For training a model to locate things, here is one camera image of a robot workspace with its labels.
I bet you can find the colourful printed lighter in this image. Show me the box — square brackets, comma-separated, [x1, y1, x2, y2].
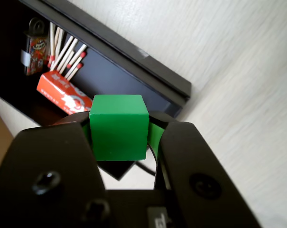
[21, 18, 49, 76]

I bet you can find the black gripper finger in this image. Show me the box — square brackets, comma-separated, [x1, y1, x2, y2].
[0, 111, 117, 228]
[146, 110, 263, 228]

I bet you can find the black cardboard box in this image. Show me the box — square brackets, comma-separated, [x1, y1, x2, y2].
[0, 0, 184, 181]

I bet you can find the thick black cable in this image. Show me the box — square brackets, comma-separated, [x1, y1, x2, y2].
[136, 161, 157, 177]

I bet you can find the green wooden cube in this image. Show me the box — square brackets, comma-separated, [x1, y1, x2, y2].
[88, 94, 150, 162]

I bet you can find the red matchbox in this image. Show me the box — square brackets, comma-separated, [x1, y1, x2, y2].
[36, 70, 93, 114]

